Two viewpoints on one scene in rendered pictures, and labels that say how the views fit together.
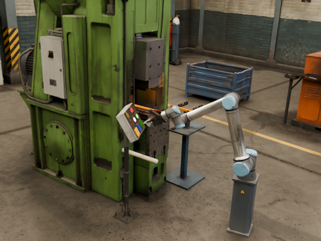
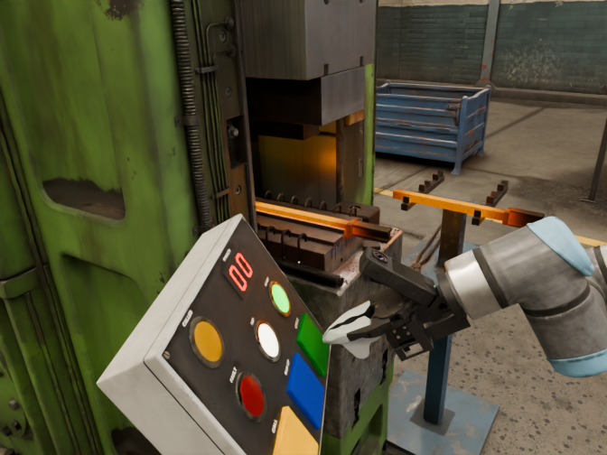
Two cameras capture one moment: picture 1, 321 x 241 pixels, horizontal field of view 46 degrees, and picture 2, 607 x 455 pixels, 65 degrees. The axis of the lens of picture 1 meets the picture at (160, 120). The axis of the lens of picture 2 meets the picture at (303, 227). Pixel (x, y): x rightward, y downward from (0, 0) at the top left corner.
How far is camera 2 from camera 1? 2.97 m
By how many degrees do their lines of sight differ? 5
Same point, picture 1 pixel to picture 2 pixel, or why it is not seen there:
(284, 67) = (511, 93)
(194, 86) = not seen: hidden behind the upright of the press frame
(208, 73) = (401, 106)
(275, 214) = not seen: outside the picture
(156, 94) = (341, 153)
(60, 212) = not seen: outside the picture
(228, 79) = (447, 113)
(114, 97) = (140, 187)
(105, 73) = (81, 57)
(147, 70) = (312, 16)
